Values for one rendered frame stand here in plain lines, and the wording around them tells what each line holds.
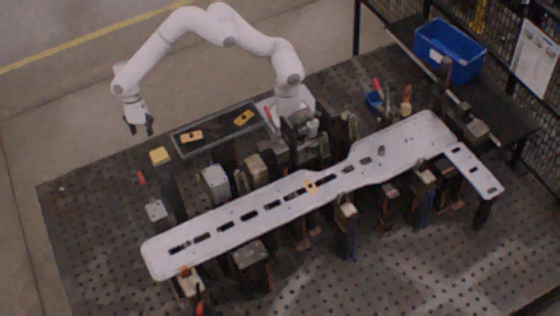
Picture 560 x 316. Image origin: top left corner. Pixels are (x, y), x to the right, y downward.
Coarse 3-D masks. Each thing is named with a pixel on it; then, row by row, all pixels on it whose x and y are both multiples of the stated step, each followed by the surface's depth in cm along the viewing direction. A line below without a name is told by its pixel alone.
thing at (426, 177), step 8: (424, 168) 238; (416, 176) 237; (424, 176) 234; (432, 176) 234; (416, 184) 240; (424, 184) 233; (432, 184) 234; (416, 192) 243; (424, 192) 237; (432, 192) 240; (416, 200) 248; (424, 200) 243; (408, 208) 257; (416, 208) 252; (424, 208) 247; (408, 216) 260; (416, 216) 253; (424, 216) 254; (416, 224) 256; (424, 224) 259; (416, 232) 258
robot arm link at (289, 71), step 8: (288, 48) 260; (280, 56) 257; (288, 56) 256; (296, 56) 259; (272, 64) 261; (280, 64) 255; (288, 64) 254; (296, 64) 254; (280, 72) 255; (288, 72) 253; (296, 72) 254; (304, 72) 259; (280, 80) 257; (288, 80) 255; (296, 80) 257; (280, 88) 268; (288, 88) 267; (296, 88) 271; (280, 96) 274; (288, 96) 273
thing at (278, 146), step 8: (280, 136) 247; (272, 144) 245; (280, 144) 244; (272, 152) 246; (280, 152) 242; (288, 152) 244; (272, 160) 250; (280, 160) 245; (288, 160) 248; (272, 168) 258; (280, 168) 249; (288, 168) 254; (280, 176) 255
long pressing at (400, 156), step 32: (416, 128) 255; (352, 160) 247; (384, 160) 246; (416, 160) 245; (256, 192) 240; (288, 192) 239; (320, 192) 238; (192, 224) 232; (256, 224) 231; (160, 256) 224; (192, 256) 224
